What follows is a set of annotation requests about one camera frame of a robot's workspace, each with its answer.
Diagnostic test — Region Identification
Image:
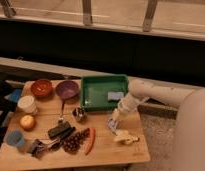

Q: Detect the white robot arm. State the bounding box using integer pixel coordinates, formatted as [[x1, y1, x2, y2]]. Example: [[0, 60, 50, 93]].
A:
[[108, 79, 205, 171]]

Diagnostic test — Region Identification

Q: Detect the blue sponge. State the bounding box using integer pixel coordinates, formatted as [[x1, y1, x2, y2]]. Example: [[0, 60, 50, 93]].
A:
[[108, 92, 124, 101]]

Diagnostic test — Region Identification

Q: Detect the green plastic tray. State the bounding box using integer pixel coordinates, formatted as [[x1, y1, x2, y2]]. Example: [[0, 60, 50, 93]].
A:
[[80, 74, 128, 111]]

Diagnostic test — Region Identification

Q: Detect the small metal cup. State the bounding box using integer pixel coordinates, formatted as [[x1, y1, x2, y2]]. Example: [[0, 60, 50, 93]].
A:
[[72, 108, 85, 122]]

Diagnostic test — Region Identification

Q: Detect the dark grape bunch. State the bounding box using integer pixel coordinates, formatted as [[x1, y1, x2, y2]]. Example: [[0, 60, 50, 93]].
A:
[[62, 129, 90, 153]]

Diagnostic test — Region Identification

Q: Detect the black rectangular block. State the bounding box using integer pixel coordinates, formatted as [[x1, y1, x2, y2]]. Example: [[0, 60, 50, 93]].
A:
[[48, 121, 76, 140]]

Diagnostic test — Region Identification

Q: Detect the metal spoon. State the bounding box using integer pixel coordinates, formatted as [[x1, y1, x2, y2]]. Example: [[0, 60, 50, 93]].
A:
[[58, 101, 65, 124]]

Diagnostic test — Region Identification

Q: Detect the purple bowl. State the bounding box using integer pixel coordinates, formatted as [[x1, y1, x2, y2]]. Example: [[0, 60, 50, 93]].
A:
[[55, 80, 79, 100]]

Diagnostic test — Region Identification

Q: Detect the orange bowl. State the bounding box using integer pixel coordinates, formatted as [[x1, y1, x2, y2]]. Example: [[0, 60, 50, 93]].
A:
[[30, 79, 53, 98]]

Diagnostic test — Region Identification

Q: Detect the yellow apple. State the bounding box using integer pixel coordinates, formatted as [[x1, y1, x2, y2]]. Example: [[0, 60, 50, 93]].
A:
[[20, 115, 36, 131]]

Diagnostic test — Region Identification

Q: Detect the white cup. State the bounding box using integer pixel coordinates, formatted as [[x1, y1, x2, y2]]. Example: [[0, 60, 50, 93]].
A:
[[17, 95, 37, 114]]

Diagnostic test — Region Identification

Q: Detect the blue cup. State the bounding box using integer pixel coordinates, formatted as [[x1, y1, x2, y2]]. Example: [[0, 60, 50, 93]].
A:
[[6, 130, 26, 148]]

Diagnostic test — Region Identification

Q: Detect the metal railing post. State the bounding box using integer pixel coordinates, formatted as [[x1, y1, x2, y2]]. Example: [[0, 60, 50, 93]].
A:
[[82, 0, 92, 26], [142, 0, 158, 32], [0, 0, 16, 18]]

